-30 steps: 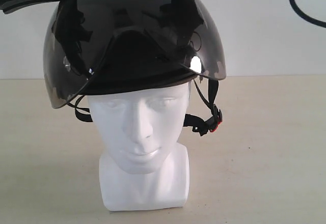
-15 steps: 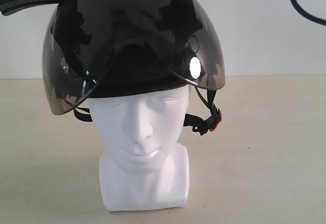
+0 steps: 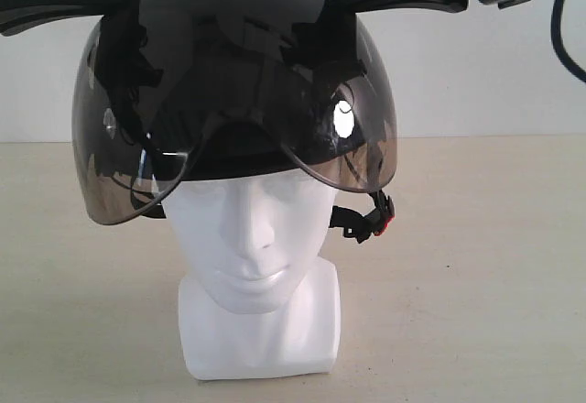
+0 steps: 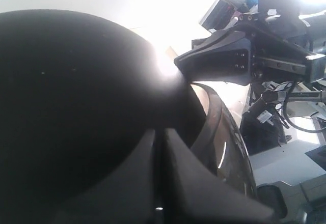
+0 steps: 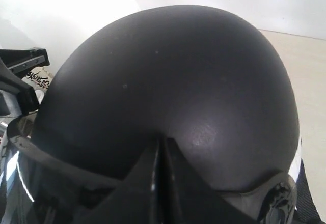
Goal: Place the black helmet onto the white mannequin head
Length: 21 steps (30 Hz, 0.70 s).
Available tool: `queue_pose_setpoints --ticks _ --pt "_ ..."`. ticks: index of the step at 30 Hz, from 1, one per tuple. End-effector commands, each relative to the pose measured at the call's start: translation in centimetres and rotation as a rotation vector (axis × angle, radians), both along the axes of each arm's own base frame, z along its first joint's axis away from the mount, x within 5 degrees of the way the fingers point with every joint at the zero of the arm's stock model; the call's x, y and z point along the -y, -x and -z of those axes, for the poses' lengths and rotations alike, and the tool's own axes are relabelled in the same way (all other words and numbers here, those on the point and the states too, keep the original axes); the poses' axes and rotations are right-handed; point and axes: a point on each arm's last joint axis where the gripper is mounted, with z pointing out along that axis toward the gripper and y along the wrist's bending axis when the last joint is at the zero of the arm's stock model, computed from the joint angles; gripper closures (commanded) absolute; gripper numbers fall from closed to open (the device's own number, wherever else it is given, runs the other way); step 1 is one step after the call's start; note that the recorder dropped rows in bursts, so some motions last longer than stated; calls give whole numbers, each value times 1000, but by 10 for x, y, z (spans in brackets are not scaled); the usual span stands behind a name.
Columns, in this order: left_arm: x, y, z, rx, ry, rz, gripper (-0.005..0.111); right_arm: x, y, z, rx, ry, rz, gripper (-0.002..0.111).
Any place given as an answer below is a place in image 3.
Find black helmet with tinted visor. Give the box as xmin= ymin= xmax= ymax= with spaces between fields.
xmin=72 ymin=0 xmax=397 ymax=242

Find white mannequin head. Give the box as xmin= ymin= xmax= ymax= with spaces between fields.
xmin=163 ymin=169 xmax=341 ymax=380

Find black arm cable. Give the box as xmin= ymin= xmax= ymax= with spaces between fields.
xmin=548 ymin=0 xmax=586 ymax=79

